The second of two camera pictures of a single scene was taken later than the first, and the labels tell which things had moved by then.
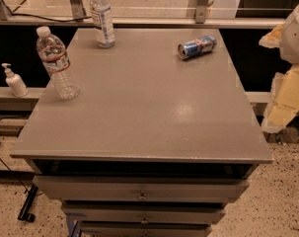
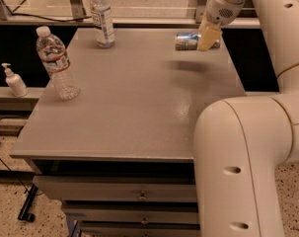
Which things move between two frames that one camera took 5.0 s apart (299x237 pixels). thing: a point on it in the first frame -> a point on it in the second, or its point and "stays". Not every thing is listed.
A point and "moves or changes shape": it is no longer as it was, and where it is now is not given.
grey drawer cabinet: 153,145 stays
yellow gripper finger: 272,39 -> 220,10
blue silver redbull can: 196,46 moves or changes shape
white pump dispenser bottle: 15,82 stays
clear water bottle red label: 52,52 stays
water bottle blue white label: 101,13 stays
